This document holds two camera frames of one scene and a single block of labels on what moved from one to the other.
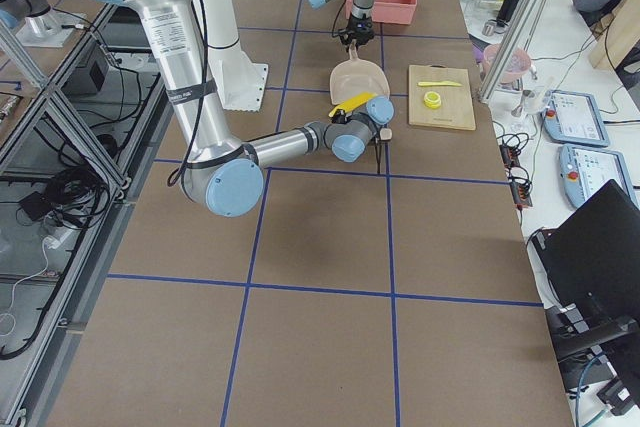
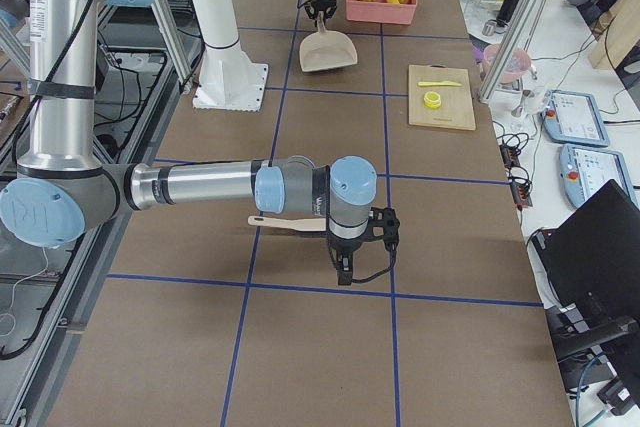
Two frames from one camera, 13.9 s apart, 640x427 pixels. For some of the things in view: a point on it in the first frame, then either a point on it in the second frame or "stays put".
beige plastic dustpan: [355, 78] to [326, 49]
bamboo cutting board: [440, 96] stays put
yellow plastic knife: [437, 83] stays put
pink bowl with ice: [518, 63] stays put
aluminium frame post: [521, 23] stays put
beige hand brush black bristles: [385, 134] to [309, 224]
